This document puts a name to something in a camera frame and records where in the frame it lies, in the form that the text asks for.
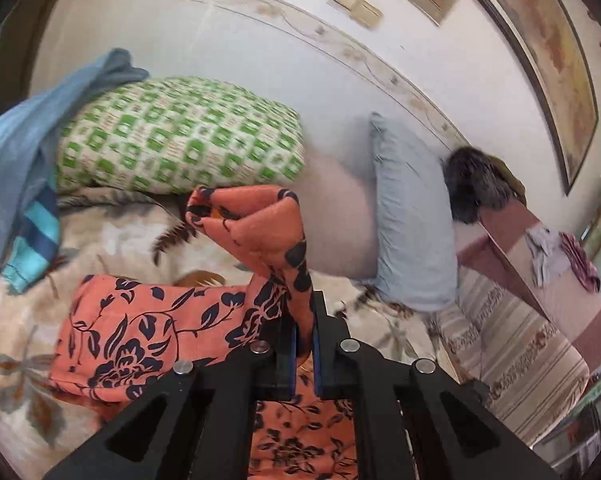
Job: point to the light blue cloth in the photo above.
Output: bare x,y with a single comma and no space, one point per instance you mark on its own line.
15,150

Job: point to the small purple cloth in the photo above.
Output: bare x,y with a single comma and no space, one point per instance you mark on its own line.
582,265

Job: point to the dark furry cloth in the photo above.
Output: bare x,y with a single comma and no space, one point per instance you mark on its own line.
473,185

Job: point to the striped floral bed sheet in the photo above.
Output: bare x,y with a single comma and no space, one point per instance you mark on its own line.
520,360

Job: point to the green checkered pillow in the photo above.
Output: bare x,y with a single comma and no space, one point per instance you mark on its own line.
180,135

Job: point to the leaf printed blanket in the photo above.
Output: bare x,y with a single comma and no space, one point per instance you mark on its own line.
20,335

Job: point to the beige wall switch panel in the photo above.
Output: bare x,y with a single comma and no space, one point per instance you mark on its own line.
355,7

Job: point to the orange floral garment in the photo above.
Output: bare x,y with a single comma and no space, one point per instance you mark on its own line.
145,330

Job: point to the framed wall picture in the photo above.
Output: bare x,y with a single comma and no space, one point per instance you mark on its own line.
545,50

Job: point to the mauve bed headboard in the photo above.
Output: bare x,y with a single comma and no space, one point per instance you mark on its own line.
340,220

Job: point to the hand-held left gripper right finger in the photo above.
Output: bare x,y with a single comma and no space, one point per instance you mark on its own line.
316,360

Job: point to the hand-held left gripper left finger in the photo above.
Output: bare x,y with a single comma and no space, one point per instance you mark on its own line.
293,360

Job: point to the grey-blue pillow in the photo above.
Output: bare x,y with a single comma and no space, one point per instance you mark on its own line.
410,220

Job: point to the olive cloth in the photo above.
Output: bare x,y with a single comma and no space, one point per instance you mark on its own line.
512,180

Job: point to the turquoise striped cloth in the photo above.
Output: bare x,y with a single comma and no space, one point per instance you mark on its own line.
35,240

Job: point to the small grey cloth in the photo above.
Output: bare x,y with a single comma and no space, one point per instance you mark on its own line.
545,255

